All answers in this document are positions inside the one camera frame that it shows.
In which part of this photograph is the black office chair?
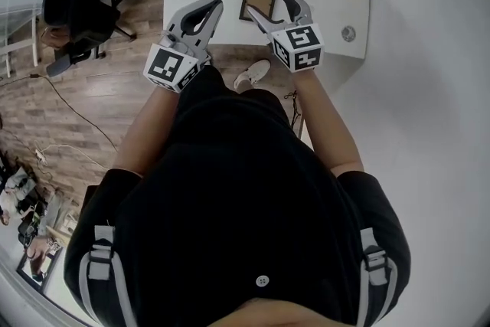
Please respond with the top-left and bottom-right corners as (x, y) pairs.
(38, 0), (139, 78)

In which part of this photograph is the left grey backpack strap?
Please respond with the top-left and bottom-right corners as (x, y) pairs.
(78, 224), (138, 327)

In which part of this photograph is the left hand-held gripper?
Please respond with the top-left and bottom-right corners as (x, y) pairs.
(143, 0), (224, 93)

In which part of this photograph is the pile of bags and clothes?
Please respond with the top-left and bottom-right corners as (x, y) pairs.
(0, 164), (64, 283)

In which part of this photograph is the person's left forearm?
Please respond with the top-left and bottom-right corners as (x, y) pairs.
(112, 86), (181, 180)

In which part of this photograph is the right grey backpack strap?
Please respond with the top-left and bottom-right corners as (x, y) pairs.
(355, 227), (400, 327)

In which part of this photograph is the white floor cable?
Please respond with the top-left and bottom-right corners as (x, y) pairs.
(34, 142), (112, 181)

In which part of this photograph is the person's black shirt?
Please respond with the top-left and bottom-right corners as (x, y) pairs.
(63, 64), (413, 327)

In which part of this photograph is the person's right white shoe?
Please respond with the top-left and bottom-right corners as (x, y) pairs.
(233, 59), (272, 91)

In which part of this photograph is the person's head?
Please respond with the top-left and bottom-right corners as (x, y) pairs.
(206, 298), (345, 327)

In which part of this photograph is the grey backpack strap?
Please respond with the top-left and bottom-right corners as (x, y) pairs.
(78, 224), (138, 327)
(355, 227), (400, 327)

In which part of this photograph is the person's right forearm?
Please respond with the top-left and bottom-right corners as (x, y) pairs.
(292, 68), (364, 178)

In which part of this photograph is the long black floor cable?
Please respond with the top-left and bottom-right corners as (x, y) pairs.
(0, 73), (119, 155)

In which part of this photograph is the short black cable under desk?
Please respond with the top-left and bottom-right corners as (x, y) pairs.
(284, 90), (303, 129)

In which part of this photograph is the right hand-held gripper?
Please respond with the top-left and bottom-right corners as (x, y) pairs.
(246, 0), (325, 73)

